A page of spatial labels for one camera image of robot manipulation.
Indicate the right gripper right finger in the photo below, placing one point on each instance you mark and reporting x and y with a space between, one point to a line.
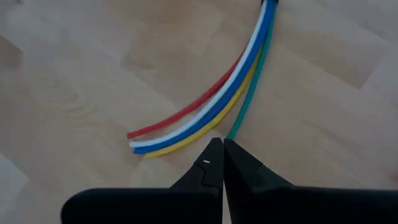
280 205

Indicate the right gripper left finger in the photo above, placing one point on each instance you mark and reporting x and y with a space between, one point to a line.
186 205

